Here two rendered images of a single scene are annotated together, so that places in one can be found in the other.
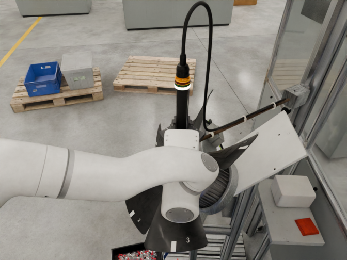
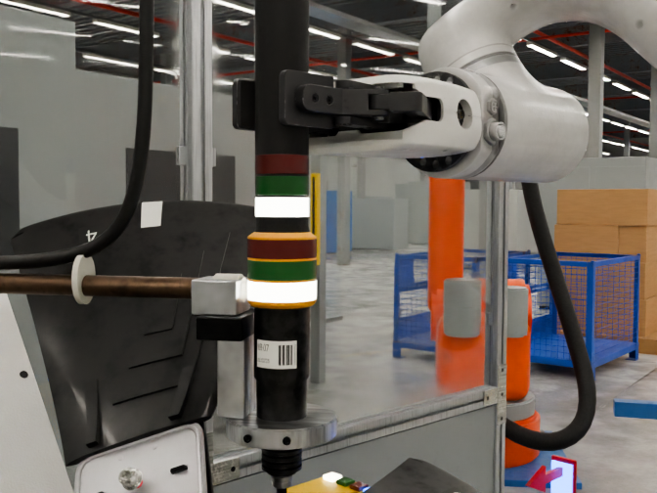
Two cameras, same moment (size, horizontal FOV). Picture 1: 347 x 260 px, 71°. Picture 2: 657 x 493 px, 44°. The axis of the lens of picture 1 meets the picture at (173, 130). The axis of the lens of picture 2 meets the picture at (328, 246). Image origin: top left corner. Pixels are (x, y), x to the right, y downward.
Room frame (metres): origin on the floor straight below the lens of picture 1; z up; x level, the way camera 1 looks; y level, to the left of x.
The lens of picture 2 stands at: (0.94, 0.35, 1.43)
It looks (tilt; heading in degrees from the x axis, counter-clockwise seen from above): 3 degrees down; 224
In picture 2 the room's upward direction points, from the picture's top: straight up
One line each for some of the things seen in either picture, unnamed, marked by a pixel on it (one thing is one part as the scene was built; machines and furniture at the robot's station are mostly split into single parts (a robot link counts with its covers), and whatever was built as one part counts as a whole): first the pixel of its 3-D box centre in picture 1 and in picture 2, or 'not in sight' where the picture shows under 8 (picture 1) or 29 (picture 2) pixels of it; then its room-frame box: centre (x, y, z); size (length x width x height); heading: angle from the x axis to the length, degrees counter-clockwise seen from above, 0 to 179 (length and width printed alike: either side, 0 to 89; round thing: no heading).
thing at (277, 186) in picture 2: not in sight; (282, 186); (0.59, -0.02, 1.44); 0.03 x 0.03 x 0.01
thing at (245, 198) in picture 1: (234, 228); not in sight; (0.71, -0.37, 0.58); 0.09 x 0.05 x 1.15; 177
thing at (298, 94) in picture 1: (296, 96); not in sight; (0.93, -0.55, 1.37); 0.10 x 0.07 x 0.09; 122
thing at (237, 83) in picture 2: (192, 126); (264, 109); (0.58, -0.06, 1.49); 0.07 x 0.03 x 0.03; 178
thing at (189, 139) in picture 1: (181, 147); (395, 116); (0.48, -0.02, 1.49); 0.11 x 0.10 x 0.07; 178
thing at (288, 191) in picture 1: (290, 188); not in sight; (0.76, -0.61, 0.92); 0.17 x 0.16 x 0.11; 87
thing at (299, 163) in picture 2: not in sight; (282, 164); (0.59, -0.02, 1.45); 0.03 x 0.03 x 0.01
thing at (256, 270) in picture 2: not in sight; (282, 268); (0.59, -0.02, 1.39); 0.04 x 0.04 x 0.01
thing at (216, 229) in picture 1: (215, 229); not in sight; (0.72, -0.25, 0.56); 0.19 x 0.04 x 0.04; 87
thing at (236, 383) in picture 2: not in sight; (266, 356); (0.60, -0.03, 1.33); 0.09 x 0.07 x 0.10; 122
